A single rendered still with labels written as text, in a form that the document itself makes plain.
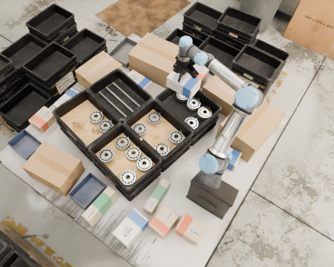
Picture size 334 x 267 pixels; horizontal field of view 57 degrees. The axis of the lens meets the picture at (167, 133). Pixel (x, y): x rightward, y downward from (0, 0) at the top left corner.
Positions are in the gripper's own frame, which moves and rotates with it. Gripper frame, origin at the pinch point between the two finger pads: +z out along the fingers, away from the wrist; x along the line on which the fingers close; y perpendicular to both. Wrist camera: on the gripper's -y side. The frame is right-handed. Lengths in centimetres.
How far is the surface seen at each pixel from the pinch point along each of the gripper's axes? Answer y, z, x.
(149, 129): 6.6, 28.4, 30.1
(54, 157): 43, 25, 85
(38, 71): 139, 61, 23
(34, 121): 81, 33, 71
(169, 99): 9.8, 28.5, -0.4
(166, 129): -2.9, 28.5, 23.2
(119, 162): 7, 28, 63
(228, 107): -29.7, 30.1, -21.4
